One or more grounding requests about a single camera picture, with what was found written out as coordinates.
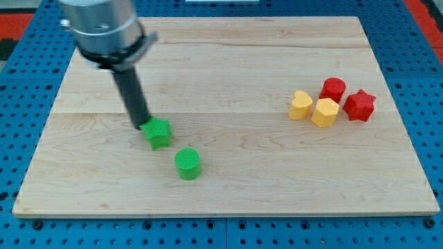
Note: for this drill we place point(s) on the green star block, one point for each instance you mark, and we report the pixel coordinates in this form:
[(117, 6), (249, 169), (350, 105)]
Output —
[(157, 132)]

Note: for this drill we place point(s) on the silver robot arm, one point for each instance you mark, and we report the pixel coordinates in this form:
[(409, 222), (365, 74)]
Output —
[(107, 32)]

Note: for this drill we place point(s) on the wooden board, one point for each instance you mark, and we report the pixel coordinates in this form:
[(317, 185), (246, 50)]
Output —
[(226, 86)]

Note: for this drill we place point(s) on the green cylinder block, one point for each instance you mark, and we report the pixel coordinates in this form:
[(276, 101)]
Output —
[(187, 163)]

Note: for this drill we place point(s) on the yellow heart block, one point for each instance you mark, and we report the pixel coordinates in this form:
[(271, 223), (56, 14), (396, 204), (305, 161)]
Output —
[(300, 105)]

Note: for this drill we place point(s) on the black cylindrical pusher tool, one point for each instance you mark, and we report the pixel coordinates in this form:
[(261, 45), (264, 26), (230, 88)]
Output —
[(131, 92)]

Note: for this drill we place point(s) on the yellow hexagon block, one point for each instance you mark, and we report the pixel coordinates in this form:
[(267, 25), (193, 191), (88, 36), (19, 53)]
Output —
[(325, 113)]

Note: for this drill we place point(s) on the red cylinder block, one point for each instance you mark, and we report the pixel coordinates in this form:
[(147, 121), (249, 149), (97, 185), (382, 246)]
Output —
[(333, 88)]

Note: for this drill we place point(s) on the red star block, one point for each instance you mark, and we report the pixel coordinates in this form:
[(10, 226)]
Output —
[(359, 106)]

